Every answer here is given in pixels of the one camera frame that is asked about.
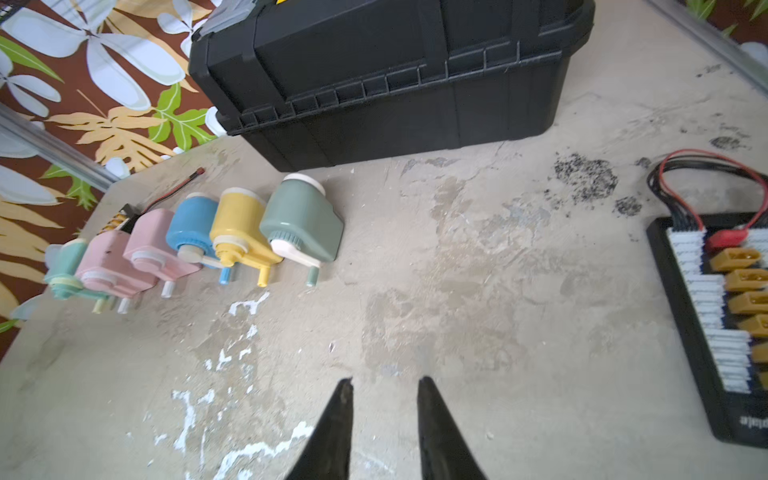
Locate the green sharpener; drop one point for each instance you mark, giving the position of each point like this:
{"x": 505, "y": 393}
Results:
{"x": 62, "y": 262}
{"x": 301, "y": 225}

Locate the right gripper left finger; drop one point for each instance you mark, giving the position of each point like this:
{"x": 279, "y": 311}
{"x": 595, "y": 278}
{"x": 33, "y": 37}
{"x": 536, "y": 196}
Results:
{"x": 327, "y": 453}

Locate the yellow pencil sharpener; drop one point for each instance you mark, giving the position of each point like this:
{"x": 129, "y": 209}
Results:
{"x": 236, "y": 235}

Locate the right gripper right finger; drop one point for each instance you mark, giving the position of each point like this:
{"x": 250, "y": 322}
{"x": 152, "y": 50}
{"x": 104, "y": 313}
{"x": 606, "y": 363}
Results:
{"x": 444, "y": 453}

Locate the pink sharpener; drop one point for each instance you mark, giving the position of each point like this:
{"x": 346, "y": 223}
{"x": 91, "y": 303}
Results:
{"x": 148, "y": 251}
{"x": 104, "y": 269}

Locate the black battery holder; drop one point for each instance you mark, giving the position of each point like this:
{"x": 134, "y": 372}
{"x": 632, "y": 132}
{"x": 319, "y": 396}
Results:
{"x": 713, "y": 269}
{"x": 127, "y": 216}

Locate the black battery holder left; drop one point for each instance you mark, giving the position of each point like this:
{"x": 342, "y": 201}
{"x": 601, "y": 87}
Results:
{"x": 127, "y": 216}

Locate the black plastic toolbox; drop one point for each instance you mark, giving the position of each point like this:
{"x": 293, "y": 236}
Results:
{"x": 312, "y": 84}

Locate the black battery holder right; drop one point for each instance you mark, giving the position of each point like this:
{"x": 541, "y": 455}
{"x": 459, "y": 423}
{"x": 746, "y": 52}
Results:
{"x": 713, "y": 269}

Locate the blue pencil sharpener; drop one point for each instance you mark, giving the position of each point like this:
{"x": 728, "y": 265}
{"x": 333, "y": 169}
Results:
{"x": 189, "y": 233}

